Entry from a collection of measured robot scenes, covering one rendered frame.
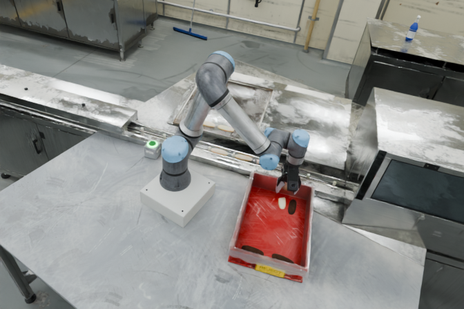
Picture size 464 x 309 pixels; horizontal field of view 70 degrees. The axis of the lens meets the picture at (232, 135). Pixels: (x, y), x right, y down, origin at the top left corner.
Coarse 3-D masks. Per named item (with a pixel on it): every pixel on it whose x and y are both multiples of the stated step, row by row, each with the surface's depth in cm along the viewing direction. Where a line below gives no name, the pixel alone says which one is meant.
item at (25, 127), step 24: (0, 72) 234; (24, 72) 237; (96, 96) 224; (120, 96) 226; (0, 120) 215; (24, 120) 207; (48, 120) 199; (0, 144) 231; (24, 144) 223; (48, 144) 215; (72, 144) 207; (0, 168) 251; (24, 168) 241; (432, 264) 159; (456, 264) 155; (432, 288) 169; (456, 288) 164
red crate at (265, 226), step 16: (256, 192) 170; (272, 192) 171; (256, 208) 162; (272, 208) 163; (304, 208) 165; (256, 224) 155; (272, 224) 156; (288, 224) 157; (240, 240) 147; (256, 240) 148; (272, 240) 149; (288, 240) 150; (288, 256) 144
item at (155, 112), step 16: (240, 64) 279; (192, 80) 251; (272, 80) 264; (288, 80) 266; (160, 96) 231; (176, 96) 232; (144, 112) 214; (160, 112) 216; (352, 112) 239; (160, 128) 203; (176, 128) 205; (352, 128) 223; (224, 144) 198; (240, 144) 199; (304, 176) 183; (336, 176) 186; (320, 208) 167; (336, 208) 168; (384, 240) 156; (416, 256) 151
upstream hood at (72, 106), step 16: (0, 80) 209; (16, 80) 210; (0, 96) 201; (16, 96) 197; (32, 96) 199; (48, 96) 201; (64, 96) 202; (80, 96) 204; (48, 112) 197; (64, 112) 192; (80, 112) 191; (96, 112) 193; (112, 112) 194; (128, 112) 196; (112, 128) 189
